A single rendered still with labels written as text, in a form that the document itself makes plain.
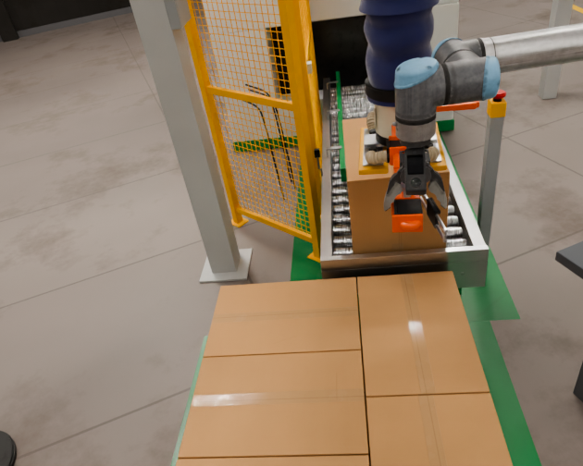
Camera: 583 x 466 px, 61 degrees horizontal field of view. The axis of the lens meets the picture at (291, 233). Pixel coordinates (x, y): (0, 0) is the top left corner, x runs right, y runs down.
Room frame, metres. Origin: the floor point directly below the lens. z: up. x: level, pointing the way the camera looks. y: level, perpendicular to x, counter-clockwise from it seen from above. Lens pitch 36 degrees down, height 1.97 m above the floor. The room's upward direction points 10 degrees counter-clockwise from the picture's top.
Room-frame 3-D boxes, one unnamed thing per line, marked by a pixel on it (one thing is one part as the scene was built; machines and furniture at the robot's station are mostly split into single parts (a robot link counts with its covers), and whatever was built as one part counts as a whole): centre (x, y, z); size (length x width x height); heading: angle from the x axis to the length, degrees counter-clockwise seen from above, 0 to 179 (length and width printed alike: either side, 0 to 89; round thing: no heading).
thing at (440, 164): (1.58, -0.53, 1.13); 0.34 x 0.10 x 0.05; 167
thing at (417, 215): (1.02, -0.29, 1.23); 0.08 x 0.07 x 0.05; 167
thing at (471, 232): (2.73, -0.95, 0.50); 2.31 x 0.05 x 0.19; 171
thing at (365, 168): (1.63, -0.35, 1.13); 0.34 x 0.10 x 0.05; 167
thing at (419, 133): (1.05, -0.32, 1.46); 0.10 x 0.09 x 0.05; 77
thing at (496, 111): (2.11, -1.03, 0.50); 0.07 x 0.07 x 1.00; 81
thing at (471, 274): (1.62, -0.45, 0.47); 0.70 x 0.03 x 0.15; 81
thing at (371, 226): (1.98, -0.50, 0.75); 0.60 x 0.40 x 0.40; 171
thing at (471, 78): (1.05, -0.44, 1.55); 0.12 x 0.12 x 0.09; 86
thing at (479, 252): (1.62, -0.45, 0.58); 0.70 x 0.03 x 0.06; 81
